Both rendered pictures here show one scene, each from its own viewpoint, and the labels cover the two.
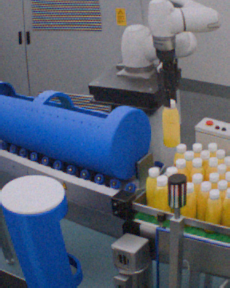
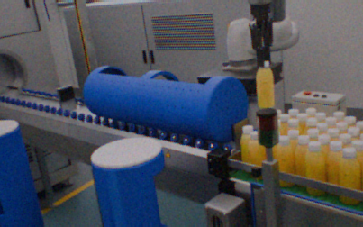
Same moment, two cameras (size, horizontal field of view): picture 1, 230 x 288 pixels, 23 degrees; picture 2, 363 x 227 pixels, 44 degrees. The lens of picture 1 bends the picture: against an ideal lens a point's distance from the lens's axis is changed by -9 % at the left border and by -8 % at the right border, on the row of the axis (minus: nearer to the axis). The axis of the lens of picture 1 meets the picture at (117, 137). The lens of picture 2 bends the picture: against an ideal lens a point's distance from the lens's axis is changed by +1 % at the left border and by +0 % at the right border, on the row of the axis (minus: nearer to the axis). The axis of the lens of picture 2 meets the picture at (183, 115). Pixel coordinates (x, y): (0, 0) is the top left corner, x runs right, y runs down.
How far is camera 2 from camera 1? 0.64 m
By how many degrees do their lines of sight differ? 12
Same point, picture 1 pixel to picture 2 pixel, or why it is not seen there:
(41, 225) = (132, 180)
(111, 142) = (208, 103)
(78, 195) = (180, 161)
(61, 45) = (182, 65)
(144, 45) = (247, 37)
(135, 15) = not seen: hidden behind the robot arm
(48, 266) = not seen: outside the picture
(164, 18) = not seen: outside the picture
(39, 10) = (159, 29)
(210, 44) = (317, 68)
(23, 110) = (131, 85)
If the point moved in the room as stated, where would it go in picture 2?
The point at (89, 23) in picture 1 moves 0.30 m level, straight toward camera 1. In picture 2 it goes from (204, 42) to (204, 49)
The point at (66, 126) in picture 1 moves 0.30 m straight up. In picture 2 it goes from (169, 94) to (159, 24)
